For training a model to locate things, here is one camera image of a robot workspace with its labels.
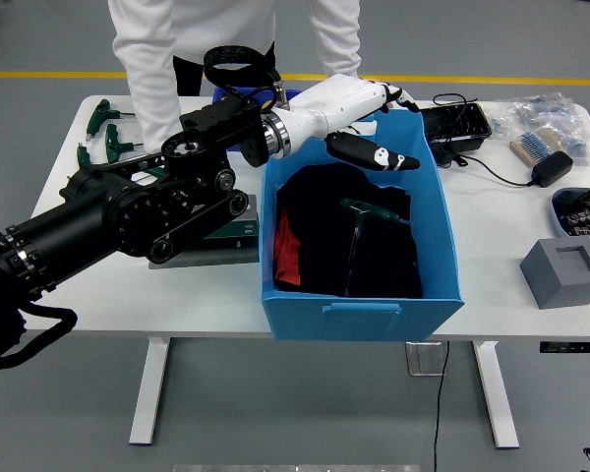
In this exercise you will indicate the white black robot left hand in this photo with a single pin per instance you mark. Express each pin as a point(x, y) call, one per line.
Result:
point(339, 103)

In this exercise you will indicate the green silver wrench holder stand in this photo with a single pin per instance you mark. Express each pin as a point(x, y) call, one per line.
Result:
point(216, 255)

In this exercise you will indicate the person's left forearm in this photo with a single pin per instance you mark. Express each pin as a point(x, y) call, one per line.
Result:
point(339, 54)

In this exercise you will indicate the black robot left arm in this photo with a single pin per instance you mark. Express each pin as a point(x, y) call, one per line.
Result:
point(78, 226)

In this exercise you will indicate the grey foam box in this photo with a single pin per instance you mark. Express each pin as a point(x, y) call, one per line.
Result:
point(555, 285)

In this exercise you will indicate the black plastic tray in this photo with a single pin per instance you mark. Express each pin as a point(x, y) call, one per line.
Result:
point(452, 125)

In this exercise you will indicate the black table control panel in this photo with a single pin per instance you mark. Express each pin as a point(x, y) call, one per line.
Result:
point(570, 347)

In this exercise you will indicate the white table leg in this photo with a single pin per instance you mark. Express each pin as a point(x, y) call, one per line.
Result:
point(150, 393)
point(496, 393)

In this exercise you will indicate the small dark blue parts bin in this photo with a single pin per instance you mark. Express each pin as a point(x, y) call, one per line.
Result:
point(217, 96)

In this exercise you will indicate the black cloth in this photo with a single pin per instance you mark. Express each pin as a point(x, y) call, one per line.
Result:
point(319, 236)

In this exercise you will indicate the red cloth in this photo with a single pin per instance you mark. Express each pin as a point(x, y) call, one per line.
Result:
point(286, 251)

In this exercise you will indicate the taped resistor strip bundle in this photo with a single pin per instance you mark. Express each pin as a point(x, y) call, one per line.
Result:
point(533, 147)

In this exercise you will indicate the metal floor plate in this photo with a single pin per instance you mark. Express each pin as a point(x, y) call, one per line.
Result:
point(423, 359)

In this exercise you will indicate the person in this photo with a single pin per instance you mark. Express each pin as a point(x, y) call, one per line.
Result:
point(142, 49)

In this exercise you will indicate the clear plastic bags of resistors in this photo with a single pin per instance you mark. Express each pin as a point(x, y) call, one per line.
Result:
point(546, 113)

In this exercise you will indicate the large blue plastic bin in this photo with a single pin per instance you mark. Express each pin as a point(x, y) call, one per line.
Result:
point(354, 322)

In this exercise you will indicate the black power adapter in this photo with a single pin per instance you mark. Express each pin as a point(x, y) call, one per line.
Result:
point(550, 168)

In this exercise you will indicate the light blue tray of electronics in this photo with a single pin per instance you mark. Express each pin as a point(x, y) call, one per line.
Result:
point(582, 214)

